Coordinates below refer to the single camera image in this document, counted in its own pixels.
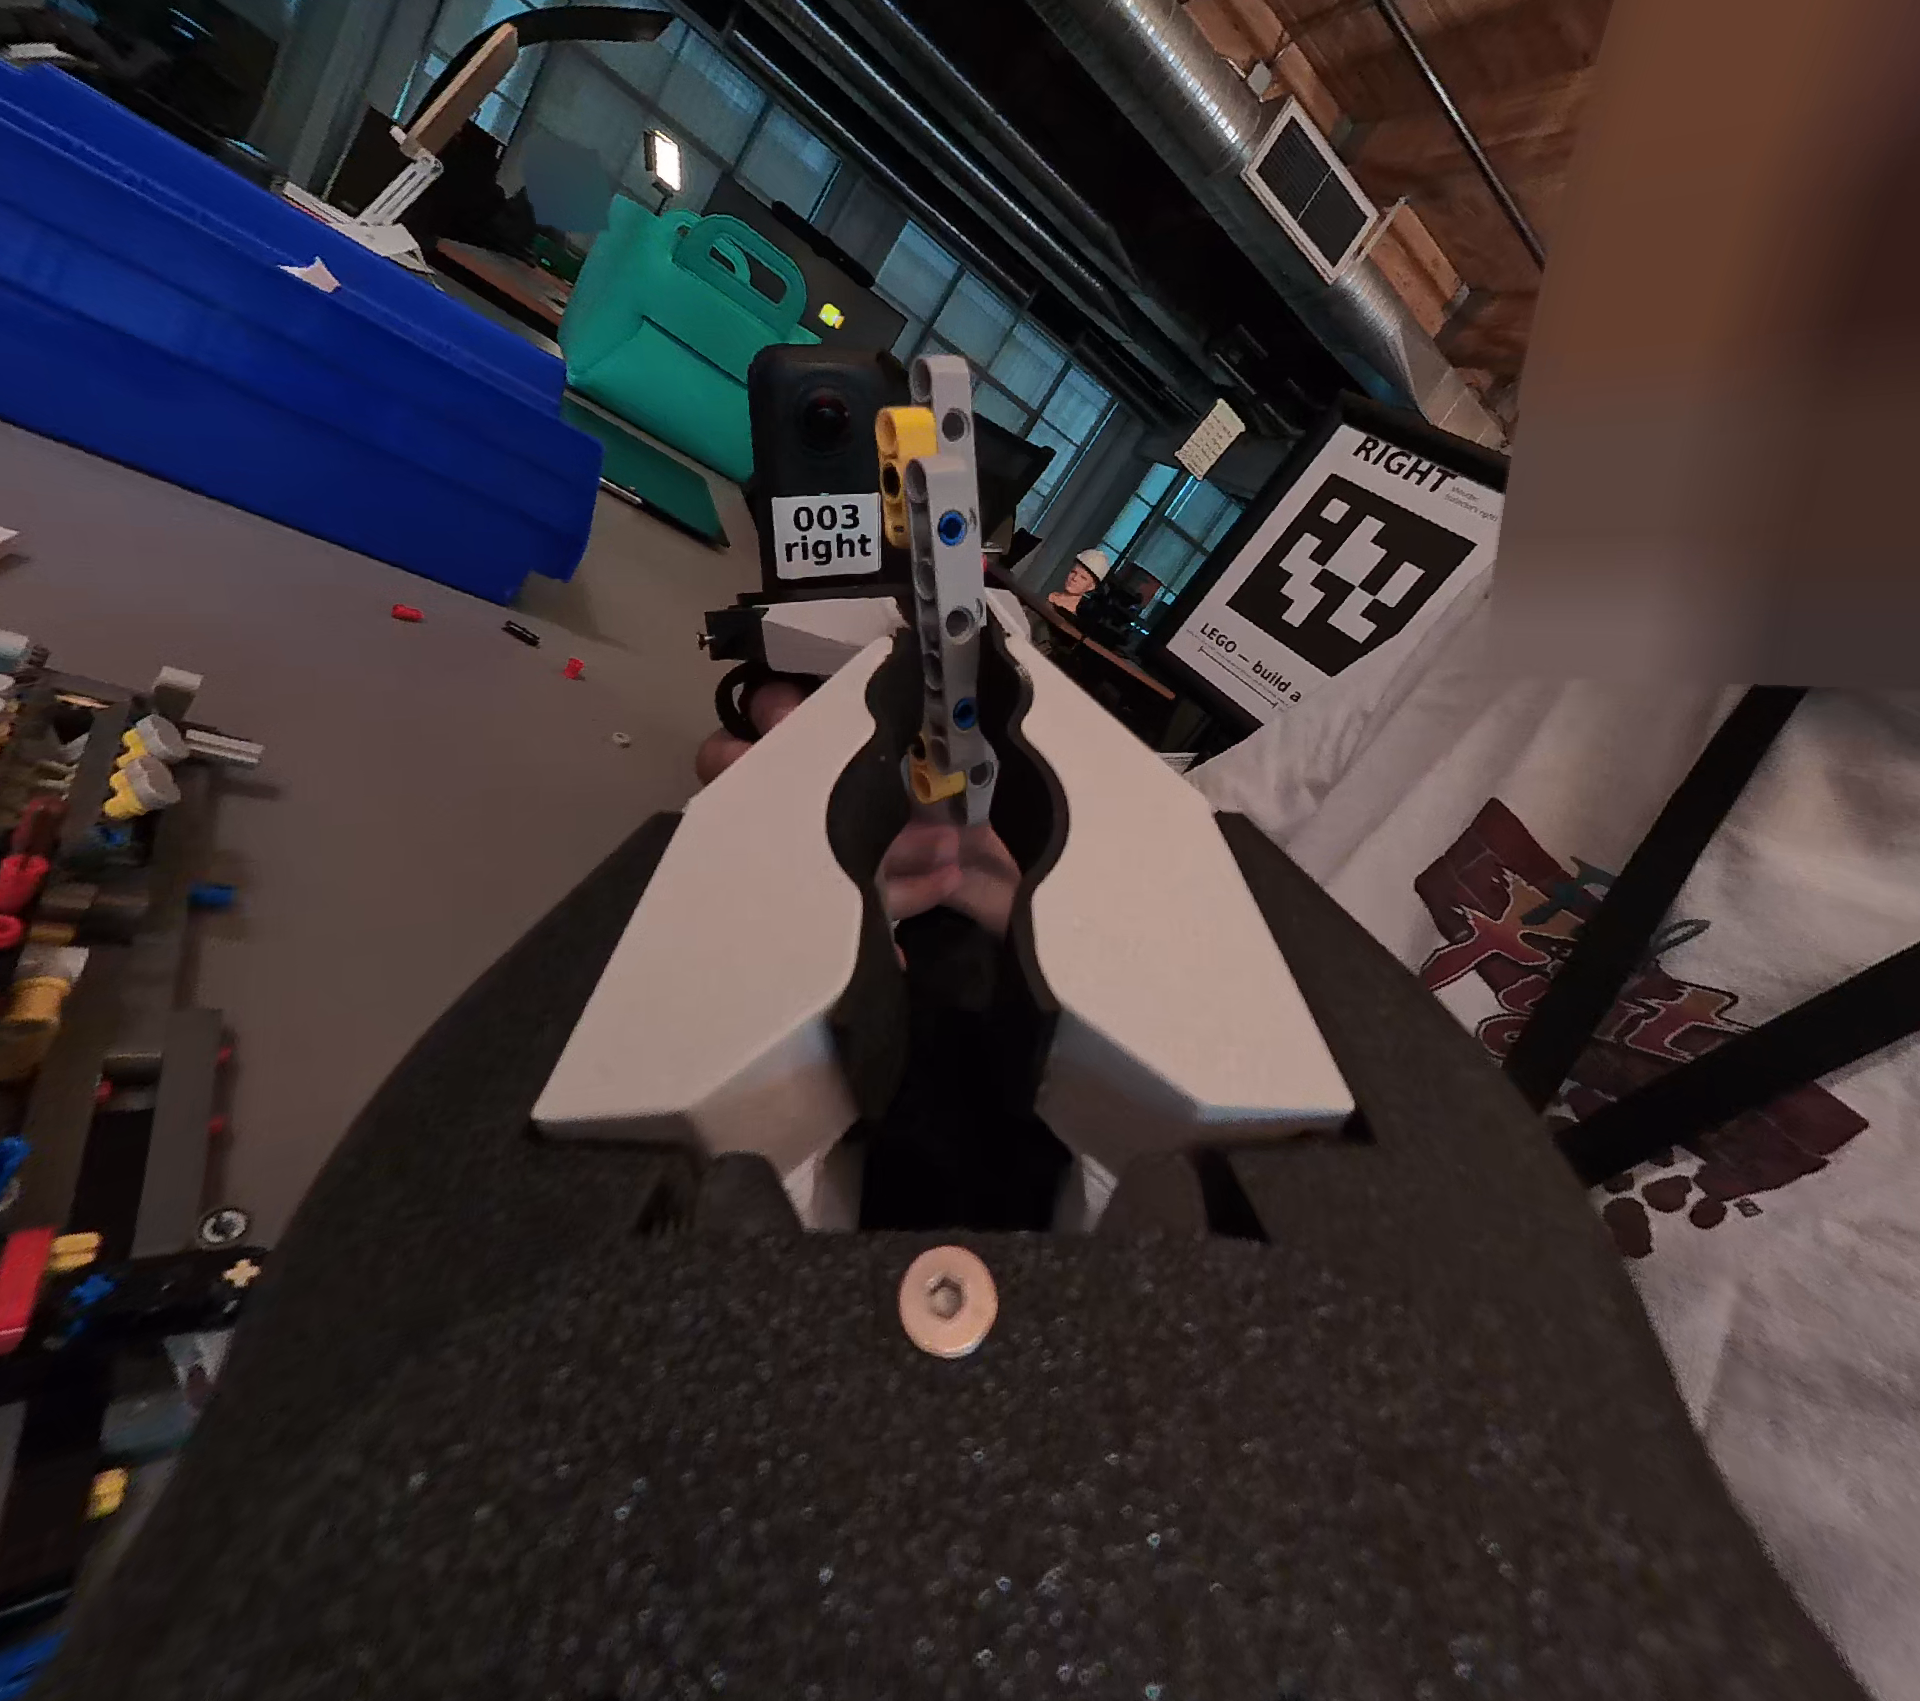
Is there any long grey lego beam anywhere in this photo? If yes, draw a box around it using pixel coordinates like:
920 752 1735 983
907 353 1000 824

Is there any black shoulder strap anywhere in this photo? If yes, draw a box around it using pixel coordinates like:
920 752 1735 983
1501 680 1920 1184

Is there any white air vent grille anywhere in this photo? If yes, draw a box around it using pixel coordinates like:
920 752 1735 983
1243 96 1380 284

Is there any white folding stand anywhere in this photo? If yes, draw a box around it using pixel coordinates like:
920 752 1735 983
277 5 671 262

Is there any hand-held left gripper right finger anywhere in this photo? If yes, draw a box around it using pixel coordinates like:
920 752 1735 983
996 628 1360 1231

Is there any teal bag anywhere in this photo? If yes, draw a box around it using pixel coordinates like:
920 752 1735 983
559 192 820 548

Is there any lego chassis model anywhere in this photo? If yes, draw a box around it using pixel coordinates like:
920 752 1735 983
0 628 273 1701

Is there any short grey lego beam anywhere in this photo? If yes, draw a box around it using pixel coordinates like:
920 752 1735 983
904 457 1000 824

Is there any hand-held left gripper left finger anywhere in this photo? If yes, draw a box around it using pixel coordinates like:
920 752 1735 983
532 638 918 1231

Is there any blue plastic bin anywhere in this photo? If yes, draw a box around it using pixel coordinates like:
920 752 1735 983
0 61 606 604

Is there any person's right hand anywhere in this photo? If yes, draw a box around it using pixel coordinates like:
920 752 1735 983
694 679 1027 970

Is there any person's white shirt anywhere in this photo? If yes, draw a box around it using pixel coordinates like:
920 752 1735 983
1192 591 1920 1701

